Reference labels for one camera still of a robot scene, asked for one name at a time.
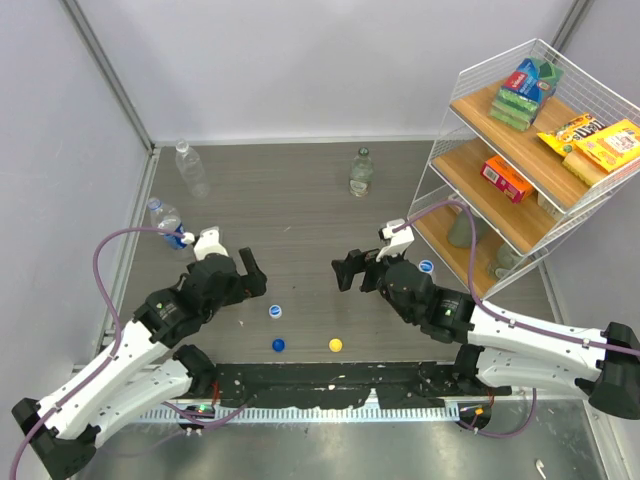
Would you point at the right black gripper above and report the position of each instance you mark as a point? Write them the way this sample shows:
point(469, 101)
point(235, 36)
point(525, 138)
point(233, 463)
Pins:
point(356, 262)

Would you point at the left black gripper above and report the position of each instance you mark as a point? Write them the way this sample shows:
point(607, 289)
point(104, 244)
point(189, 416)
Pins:
point(248, 285)

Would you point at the yellow bottle cap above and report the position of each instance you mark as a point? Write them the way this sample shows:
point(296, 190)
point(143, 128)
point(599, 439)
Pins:
point(335, 345)

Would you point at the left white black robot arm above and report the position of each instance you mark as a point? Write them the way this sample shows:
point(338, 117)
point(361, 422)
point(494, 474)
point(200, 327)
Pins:
point(147, 363)

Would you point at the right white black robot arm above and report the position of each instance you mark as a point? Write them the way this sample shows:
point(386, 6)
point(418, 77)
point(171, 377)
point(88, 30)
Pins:
point(499, 348)

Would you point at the blue white bottle cap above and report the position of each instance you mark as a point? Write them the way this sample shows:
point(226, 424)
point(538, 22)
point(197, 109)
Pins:
point(275, 311)

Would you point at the clear bottle blue cap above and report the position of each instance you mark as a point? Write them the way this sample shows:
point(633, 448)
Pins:
point(427, 267)

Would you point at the blue label water bottle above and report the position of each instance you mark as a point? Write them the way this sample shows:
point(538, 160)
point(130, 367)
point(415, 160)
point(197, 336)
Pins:
point(167, 218)

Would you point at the green cap glass bottle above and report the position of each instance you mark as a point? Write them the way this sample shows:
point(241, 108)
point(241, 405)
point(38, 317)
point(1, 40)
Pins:
point(361, 173)

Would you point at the dark blue bottle cap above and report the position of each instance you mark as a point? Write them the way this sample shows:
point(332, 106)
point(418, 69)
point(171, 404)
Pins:
point(278, 345)

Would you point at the clear empty plastic bottle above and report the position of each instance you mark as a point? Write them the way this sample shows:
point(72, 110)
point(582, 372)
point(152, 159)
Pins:
point(191, 169)

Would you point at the green grey cup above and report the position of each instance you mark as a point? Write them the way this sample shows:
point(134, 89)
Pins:
point(460, 234)

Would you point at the clear glass on shelf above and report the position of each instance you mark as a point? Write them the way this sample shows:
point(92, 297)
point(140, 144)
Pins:
point(505, 260)

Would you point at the orange red box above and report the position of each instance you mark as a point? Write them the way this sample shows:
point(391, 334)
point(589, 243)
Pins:
point(506, 179)

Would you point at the green sponge pack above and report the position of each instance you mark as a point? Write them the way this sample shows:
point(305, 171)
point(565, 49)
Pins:
point(524, 93)

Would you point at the yellow candy bag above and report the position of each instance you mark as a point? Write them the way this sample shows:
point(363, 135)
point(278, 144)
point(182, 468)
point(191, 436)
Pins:
point(564, 139)

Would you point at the yellow sponge pack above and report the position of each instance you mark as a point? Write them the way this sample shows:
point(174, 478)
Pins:
point(598, 155)

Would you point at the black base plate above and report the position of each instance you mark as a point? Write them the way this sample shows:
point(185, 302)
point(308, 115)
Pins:
point(338, 385)

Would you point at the white slotted cable duct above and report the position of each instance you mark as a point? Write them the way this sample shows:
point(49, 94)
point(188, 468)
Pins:
point(370, 412)

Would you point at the white wire shelf rack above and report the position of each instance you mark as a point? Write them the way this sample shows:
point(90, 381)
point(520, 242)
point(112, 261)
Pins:
point(469, 136)

